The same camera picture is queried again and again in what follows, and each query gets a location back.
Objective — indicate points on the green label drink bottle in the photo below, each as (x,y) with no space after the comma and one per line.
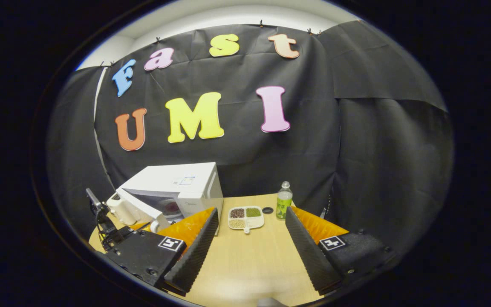
(284,204)

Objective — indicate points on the small black round cap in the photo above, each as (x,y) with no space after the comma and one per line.
(267,210)

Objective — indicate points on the white divided grain dish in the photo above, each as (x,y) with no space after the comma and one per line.
(245,217)

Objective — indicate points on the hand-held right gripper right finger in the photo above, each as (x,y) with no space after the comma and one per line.
(307,256)

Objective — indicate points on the white microwave oven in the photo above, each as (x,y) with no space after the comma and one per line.
(177,177)

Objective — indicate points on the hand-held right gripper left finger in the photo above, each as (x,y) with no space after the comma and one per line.
(196,251)

